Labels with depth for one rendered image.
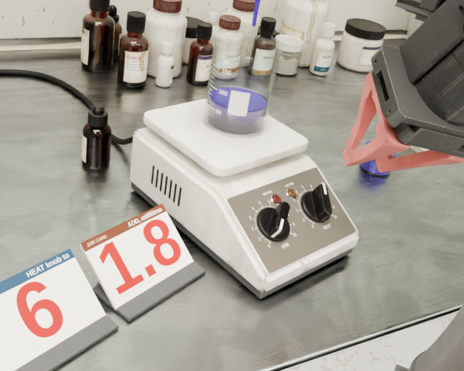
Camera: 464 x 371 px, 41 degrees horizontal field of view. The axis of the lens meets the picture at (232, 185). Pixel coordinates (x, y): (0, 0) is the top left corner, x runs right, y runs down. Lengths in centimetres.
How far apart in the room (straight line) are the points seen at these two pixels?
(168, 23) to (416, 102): 49
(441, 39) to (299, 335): 25
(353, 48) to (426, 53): 61
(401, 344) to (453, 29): 25
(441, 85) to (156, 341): 28
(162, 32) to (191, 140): 34
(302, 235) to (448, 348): 33
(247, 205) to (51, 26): 52
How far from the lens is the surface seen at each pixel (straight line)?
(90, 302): 49
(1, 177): 66
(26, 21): 95
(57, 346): 47
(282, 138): 59
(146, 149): 59
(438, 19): 46
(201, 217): 55
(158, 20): 88
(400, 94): 45
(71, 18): 96
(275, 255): 52
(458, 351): 23
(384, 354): 52
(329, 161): 76
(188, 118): 60
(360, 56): 106
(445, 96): 45
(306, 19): 101
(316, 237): 56
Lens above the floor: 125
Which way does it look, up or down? 31 degrees down
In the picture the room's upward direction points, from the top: 11 degrees clockwise
